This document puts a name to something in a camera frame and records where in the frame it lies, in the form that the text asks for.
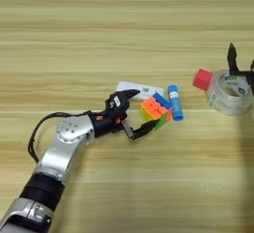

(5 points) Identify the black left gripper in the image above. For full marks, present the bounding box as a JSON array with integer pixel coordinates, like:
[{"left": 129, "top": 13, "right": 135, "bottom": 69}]
[{"left": 87, "top": 88, "right": 161, "bottom": 141}]

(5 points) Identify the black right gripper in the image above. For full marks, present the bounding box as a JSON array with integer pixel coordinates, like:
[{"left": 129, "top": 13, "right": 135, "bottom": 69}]
[{"left": 226, "top": 42, "right": 254, "bottom": 96}]

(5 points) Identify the multicolour puzzle cube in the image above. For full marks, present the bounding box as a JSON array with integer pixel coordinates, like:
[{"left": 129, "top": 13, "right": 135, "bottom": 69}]
[{"left": 139, "top": 91, "right": 175, "bottom": 133}]

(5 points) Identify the red cube block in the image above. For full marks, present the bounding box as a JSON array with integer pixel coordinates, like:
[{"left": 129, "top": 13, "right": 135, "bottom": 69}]
[{"left": 191, "top": 67, "right": 214, "bottom": 91}]

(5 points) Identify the clear tape roll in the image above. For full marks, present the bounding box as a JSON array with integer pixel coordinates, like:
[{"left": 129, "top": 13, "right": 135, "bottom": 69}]
[{"left": 204, "top": 68, "right": 254, "bottom": 117}]

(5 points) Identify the white rectangular device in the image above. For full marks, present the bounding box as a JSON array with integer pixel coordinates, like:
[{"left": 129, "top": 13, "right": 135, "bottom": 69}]
[{"left": 116, "top": 80, "right": 166, "bottom": 101}]

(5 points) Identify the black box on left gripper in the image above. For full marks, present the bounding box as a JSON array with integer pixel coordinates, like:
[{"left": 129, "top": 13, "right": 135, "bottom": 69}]
[{"left": 104, "top": 91, "right": 131, "bottom": 120}]

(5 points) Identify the blue glue stick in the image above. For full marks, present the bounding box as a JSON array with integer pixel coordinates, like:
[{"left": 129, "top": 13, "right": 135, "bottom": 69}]
[{"left": 167, "top": 83, "right": 185, "bottom": 123}]

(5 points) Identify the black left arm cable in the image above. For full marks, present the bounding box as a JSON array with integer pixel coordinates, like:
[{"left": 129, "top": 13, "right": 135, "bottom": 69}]
[{"left": 27, "top": 110, "right": 92, "bottom": 164}]

